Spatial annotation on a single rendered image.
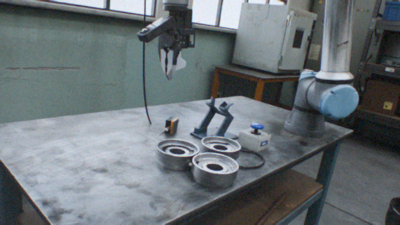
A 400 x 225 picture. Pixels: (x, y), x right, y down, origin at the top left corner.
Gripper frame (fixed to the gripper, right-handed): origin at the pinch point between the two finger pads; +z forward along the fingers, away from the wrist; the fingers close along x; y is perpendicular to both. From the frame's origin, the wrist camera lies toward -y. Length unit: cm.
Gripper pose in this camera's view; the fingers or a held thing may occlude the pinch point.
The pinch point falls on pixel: (167, 75)
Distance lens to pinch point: 92.2
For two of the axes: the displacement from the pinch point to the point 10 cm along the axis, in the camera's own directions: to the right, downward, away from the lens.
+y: 7.4, -1.3, 6.6
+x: -6.7, -2.4, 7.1
